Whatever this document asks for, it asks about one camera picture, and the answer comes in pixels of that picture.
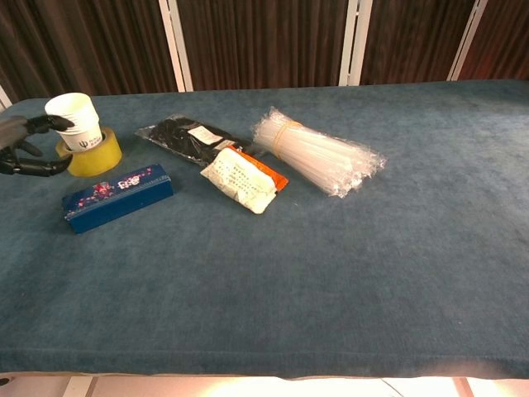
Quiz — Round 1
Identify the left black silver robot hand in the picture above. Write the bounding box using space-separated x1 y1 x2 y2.
0 114 76 178

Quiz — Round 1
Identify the white paper cup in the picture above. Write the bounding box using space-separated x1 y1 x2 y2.
44 92 103 153

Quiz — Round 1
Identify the yellow tape roll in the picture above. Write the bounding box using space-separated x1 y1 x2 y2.
55 127 124 178

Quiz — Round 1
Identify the black item in clear bag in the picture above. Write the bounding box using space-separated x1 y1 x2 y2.
134 114 253 167

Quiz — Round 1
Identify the white orange packet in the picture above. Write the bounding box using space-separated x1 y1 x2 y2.
199 144 290 215

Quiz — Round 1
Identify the dark brown pleated curtain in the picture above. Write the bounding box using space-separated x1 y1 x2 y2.
0 0 529 104

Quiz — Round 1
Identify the clear straws bundle in bag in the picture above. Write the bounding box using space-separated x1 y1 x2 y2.
250 106 388 199

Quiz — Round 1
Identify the blue tablecloth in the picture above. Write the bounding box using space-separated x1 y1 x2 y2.
0 78 529 380

